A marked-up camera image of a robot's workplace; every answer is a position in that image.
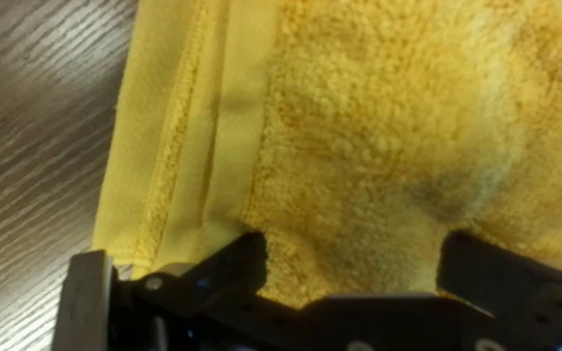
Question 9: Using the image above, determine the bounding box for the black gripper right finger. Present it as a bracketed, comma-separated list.
[435, 230, 562, 320]

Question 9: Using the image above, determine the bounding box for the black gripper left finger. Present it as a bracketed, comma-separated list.
[50, 230, 269, 351]

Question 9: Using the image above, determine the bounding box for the yellow cloth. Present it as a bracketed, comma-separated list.
[91, 0, 562, 310]

